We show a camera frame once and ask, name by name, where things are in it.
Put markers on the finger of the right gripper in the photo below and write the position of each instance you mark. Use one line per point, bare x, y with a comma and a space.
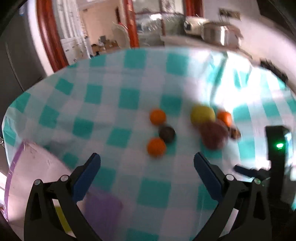
261, 174

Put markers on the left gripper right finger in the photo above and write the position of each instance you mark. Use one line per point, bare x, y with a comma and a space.
242, 212

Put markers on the brown wrinkled passion fruit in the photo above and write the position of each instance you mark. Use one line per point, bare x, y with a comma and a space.
235, 133

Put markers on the orange tangerine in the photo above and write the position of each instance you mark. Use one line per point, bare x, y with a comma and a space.
157, 117
156, 147
225, 117

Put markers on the large dark purple fruit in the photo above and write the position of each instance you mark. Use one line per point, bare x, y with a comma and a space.
214, 134

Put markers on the yellow pear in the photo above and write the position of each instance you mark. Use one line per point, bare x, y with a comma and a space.
201, 114

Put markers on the dark avocado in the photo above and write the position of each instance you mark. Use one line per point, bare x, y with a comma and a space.
167, 133

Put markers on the small green fruit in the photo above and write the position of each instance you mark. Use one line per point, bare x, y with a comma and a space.
62, 219

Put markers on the purple fabric storage basket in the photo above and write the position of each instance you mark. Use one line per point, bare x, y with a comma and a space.
38, 181

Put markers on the black device on counter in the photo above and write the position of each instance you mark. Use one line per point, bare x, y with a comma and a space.
270, 66

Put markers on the silver rice cooker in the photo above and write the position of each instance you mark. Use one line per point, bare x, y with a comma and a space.
222, 34

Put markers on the teal white checkered tablecloth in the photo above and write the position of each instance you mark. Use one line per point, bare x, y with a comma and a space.
102, 105

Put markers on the white kitchen counter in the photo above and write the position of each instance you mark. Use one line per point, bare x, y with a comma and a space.
186, 41

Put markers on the white toaster appliance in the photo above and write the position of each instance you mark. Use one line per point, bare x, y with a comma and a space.
193, 25

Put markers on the dark refrigerator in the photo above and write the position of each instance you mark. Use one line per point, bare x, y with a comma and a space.
20, 65

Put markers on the white chair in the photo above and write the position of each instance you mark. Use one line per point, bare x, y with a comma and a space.
120, 34

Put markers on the wall power socket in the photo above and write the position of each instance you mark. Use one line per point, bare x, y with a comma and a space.
224, 13

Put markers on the red wooden door frame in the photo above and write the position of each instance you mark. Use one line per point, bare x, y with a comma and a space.
49, 34

